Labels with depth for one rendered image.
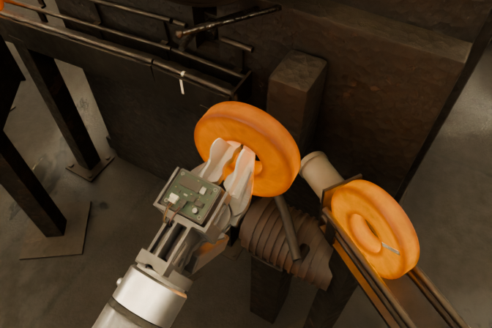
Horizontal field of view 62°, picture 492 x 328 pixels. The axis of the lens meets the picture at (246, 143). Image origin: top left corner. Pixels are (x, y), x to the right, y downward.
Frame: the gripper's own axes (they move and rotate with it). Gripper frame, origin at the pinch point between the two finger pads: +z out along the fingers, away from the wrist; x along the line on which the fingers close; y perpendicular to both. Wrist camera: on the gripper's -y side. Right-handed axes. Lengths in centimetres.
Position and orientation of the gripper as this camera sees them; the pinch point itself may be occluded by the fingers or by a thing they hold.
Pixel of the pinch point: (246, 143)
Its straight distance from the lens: 56.1
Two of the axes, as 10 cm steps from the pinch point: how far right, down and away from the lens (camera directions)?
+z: 4.8, -8.2, 3.2
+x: -8.7, -3.9, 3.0
